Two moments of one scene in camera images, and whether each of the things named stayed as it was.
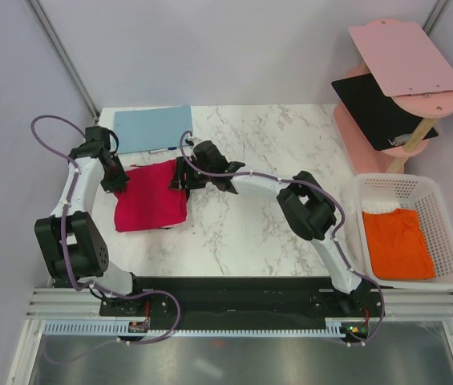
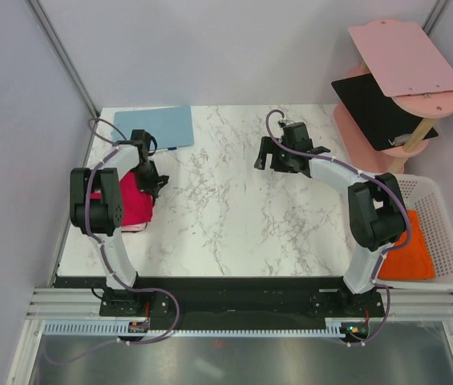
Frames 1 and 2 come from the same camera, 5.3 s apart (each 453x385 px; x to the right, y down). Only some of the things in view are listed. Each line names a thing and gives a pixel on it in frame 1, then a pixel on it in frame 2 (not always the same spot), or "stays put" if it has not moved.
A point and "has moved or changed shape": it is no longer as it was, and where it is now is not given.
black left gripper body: x=115 y=178 → x=148 y=178
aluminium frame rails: x=64 y=304 stays put
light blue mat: x=140 y=131 stays put
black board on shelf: x=378 y=116 stays put
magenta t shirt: x=148 y=202 has moved or changed shape
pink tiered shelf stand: x=403 y=57 stays put
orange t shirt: x=398 y=245 stays put
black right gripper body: x=195 y=179 → x=281 y=162
